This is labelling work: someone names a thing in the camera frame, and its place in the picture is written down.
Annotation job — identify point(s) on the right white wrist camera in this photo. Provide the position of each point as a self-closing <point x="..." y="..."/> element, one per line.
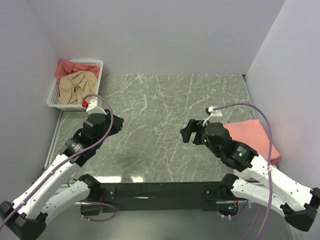
<point x="214" y="116"/>

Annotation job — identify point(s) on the black base beam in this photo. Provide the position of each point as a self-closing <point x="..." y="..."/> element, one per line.
<point x="155" y="196"/>

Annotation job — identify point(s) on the folded pink t shirt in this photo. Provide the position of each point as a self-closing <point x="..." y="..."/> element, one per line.
<point x="252" y="133"/>

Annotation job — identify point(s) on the white plastic basket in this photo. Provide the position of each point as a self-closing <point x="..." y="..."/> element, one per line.
<point x="54" y="93"/>

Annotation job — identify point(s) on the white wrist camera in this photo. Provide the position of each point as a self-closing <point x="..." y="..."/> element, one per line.
<point x="93" y="106"/>
<point x="214" y="116"/>

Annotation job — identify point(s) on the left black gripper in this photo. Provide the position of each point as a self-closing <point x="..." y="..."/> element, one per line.
<point x="118" y="122"/>

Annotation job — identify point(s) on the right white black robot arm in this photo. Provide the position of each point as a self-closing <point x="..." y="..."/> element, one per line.
<point x="255" y="180"/>

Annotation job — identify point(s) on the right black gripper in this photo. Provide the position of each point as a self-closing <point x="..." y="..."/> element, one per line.
<point x="193" y="125"/>

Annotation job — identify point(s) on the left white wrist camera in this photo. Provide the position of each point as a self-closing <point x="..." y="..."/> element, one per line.
<point x="93" y="106"/>

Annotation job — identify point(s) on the beige t shirt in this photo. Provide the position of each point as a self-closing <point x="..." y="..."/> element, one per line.
<point x="74" y="87"/>

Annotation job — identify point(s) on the crumpled pink t shirt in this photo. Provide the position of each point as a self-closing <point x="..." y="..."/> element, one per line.
<point x="67" y="67"/>

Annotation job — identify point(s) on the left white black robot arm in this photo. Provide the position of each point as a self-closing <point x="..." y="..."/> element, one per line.
<point x="28" y="215"/>

